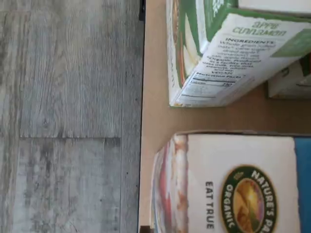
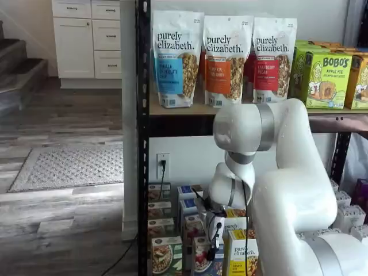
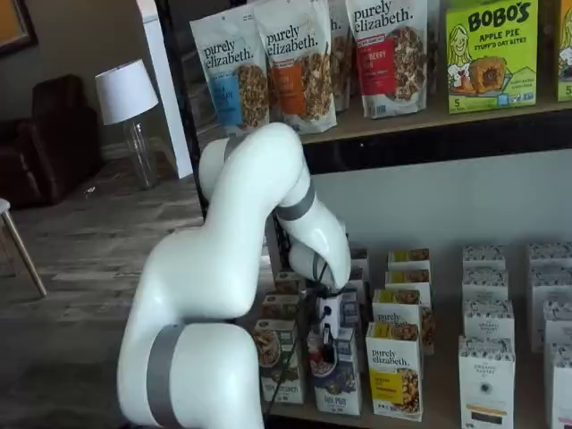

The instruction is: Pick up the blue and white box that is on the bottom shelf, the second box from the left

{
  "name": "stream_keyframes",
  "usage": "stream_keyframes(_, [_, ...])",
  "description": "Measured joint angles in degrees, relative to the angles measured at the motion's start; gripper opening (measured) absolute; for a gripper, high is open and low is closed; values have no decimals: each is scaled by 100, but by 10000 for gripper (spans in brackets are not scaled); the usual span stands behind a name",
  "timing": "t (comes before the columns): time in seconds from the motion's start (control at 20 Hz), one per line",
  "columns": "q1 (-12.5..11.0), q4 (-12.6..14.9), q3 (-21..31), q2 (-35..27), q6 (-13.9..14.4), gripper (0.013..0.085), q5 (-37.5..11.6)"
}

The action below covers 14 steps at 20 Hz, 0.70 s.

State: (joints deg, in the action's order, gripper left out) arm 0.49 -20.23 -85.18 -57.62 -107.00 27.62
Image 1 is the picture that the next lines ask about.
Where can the green white oatmeal box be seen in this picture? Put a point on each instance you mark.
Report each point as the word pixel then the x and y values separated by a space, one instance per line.
pixel 291 85
pixel 218 60

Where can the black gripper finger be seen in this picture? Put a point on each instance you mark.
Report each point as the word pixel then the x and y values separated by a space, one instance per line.
pixel 144 229

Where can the blue white oatmeal box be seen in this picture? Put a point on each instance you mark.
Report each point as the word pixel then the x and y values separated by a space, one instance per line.
pixel 243 157

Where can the black metal shelf rack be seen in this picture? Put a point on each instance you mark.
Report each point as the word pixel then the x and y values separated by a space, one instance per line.
pixel 158 116

